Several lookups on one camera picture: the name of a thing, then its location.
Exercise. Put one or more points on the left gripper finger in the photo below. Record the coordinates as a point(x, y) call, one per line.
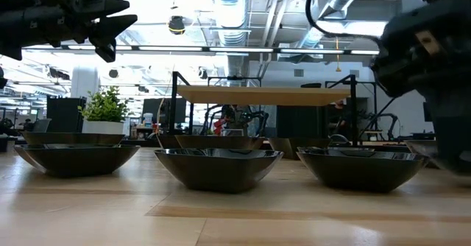
point(106, 6)
point(110, 25)

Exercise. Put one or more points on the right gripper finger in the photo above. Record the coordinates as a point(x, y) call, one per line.
point(454, 128)

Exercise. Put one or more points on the black leaf mini plate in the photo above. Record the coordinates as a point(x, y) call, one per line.
point(362, 172)
point(217, 172)
point(81, 161)
point(324, 148)
point(24, 153)

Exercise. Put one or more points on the black background robot arm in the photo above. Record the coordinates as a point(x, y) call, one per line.
point(206, 111)
point(382, 118)
point(266, 119)

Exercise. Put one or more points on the black round ceiling device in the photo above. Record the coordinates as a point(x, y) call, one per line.
point(176, 25)

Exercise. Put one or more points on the green plant white pot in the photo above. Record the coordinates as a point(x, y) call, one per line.
point(105, 108)

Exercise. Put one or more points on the black cabinet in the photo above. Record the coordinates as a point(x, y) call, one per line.
point(64, 113)

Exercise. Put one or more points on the dark monitor screen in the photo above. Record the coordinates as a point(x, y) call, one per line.
point(173, 109)

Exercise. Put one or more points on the ceiling light strip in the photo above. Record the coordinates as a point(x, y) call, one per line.
point(239, 49)

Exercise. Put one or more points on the black partition panel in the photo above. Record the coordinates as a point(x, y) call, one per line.
point(301, 121)

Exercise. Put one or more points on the wooden shelf black legs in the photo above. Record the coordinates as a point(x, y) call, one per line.
point(257, 95)

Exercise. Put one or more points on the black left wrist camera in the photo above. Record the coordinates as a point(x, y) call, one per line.
point(105, 52)

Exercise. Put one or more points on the black background rig frame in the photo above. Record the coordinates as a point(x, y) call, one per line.
point(235, 78)

